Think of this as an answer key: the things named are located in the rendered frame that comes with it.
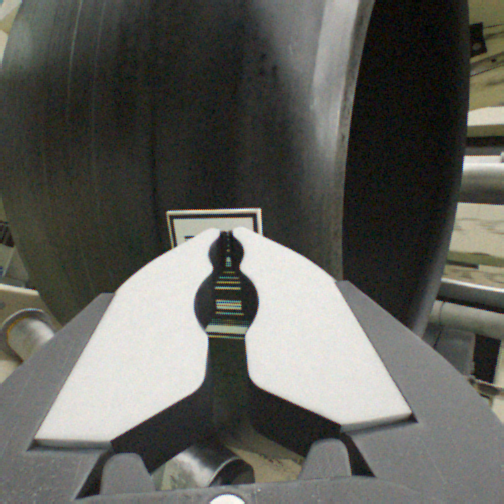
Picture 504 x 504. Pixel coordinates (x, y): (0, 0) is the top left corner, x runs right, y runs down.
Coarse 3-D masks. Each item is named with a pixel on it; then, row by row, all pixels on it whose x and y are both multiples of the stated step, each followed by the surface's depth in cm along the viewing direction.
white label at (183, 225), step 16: (176, 224) 14; (192, 224) 14; (208, 224) 14; (224, 224) 14; (240, 224) 14; (256, 224) 13; (176, 240) 14; (224, 272) 14; (224, 288) 15; (224, 304) 15; (240, 304) 15; (224, 320) 15; (240, 320) 15; (208, 336) 16; (224, 336) 16; (240, 336) 15
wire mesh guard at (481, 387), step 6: (468, 378) 53; (474, 384) 52; (480, 384) 52; (486, 384) 51; (492, 384) 52; (480, 390) 51; (486, 390) 51; (492, 390) 50; (498, 390) 50; (492, 396) 50; (498, 396) 50
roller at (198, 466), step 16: (32, 320) 40; (16, 336) 38; (32, 336) 36; (48, 336) 36; (16, 352) 38; (32, 352) 35; (192, 448) 22; (208, 448) 22; (224, 448) 22; (176, 464) 21; (192, 464) 21; (208, 464) 20; (224, 464) 21; (240, 464) 21; (176, 480) 21; (192, 480) 20; (208, 480) 20; (224, 480) 20; (240, 480) 20
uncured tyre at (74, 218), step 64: (64, 0) 18; (128, 0) 14; (192, 0) 13; (256, 0) 14; (320, 0) 15; (384, 0) 45; (448, 0) 35; (64, 64) 17; (128, 64) 14; (192, 64) 13; (256, 64) 14; (320, 64) 15; (384, 64) 52; (448, 64) 42; (0, 128) 24; (64, 128) 17; (128, 128) 14; (192, 128) 14; (256, 128) 14; (320, 128) 16; (384, 128) 59; (448, 128) 47; (64, 192) 18; (128, 192) 15; (192, 192) 14; (256, 192) 15; (320, 192) 17; (384, 192) 62; (448, 192) 49; (64, 256) 21; (128, 256) 16; (320, 256) 18; (384, 256) 60; (64, 320) 28; (256, 448) 23
